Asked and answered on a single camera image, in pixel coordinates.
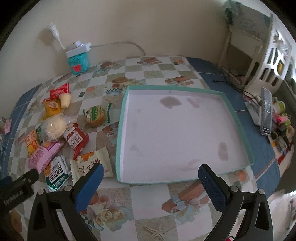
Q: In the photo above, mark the pink snack packet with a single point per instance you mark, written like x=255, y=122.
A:
x=44, y=154

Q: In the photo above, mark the pink wrapped candy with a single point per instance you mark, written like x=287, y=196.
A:
x=7, y=126

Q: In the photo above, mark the smartphone on stand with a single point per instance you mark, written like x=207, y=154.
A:
x=266, y=112

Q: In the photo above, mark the round bun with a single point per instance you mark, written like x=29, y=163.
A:
x=54, y=127

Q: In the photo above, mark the cream jelly cup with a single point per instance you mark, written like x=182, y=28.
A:
x=65, y=99

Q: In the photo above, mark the green white snack packet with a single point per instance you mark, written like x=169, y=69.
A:
x=56, y=173

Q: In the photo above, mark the white lattice shelf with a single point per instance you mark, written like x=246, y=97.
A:
x=278, y=53

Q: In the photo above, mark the white power adapter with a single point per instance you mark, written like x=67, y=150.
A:
x=77, y=48

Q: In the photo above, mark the white wall plug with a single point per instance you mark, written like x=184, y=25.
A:
x=55, y=33

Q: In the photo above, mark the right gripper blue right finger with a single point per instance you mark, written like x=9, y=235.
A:
x=215, y=187

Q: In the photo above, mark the teal box with red label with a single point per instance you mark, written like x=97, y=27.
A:
x=79, y=63

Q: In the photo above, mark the blue bed sheet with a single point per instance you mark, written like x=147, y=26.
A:
x=265, y=167

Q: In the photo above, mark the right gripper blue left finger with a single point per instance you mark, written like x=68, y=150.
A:
x=85, y=187

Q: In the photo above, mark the teal shallow cardboard tray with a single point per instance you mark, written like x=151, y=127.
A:
x=165, y=133

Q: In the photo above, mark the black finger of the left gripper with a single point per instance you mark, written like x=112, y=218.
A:
x=28, y=176

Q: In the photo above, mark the cream snack packet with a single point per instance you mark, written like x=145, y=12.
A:
x=83, y=163

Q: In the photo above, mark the round cake in wrapper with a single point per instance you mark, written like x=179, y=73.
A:
x=97, y=115

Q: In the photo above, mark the white phone stand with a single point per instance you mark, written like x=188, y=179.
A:
x=255, y=112

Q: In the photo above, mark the yellow snack packet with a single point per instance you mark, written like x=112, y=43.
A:
x=52, y=107

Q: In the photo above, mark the orange snack packet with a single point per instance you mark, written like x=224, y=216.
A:
x=32, y=142

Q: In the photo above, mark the red small snack packet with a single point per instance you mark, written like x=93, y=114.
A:
x=55, y=93

